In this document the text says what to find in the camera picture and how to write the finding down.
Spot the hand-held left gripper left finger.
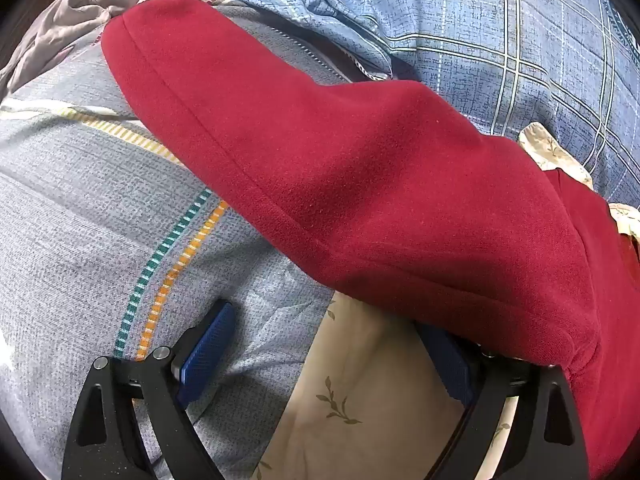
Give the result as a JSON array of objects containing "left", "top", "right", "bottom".
[{"left": 62, "top": 300, "right": 239, "bottom": 480}]

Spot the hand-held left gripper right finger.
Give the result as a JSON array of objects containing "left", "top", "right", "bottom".
[{"left": 417, "top": 322, "right": 589, "bottom": 480}]

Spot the dark red garment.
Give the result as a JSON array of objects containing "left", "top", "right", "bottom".
[{"left": 100, "top": 0, "right": 640, "bottom": 480}]

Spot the cream leaf-print sheet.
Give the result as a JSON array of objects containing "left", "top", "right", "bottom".
[{"left": 250, "top": 125, "right": 640, "bottom": 480}]

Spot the grey-blue striped quilt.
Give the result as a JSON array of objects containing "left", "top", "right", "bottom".
[{"left": 0, "top": 0, "right": 362, "bottom": 480}]

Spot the blue plaid pillow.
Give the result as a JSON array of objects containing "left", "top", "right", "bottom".
[{"left": 232, "top": 0, "right": 640, "bottom": 207}]

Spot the grey wrinkled cloth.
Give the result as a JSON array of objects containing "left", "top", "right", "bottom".
[{"left": 0, "top": 0, "right": 253, "bottom": 98}]

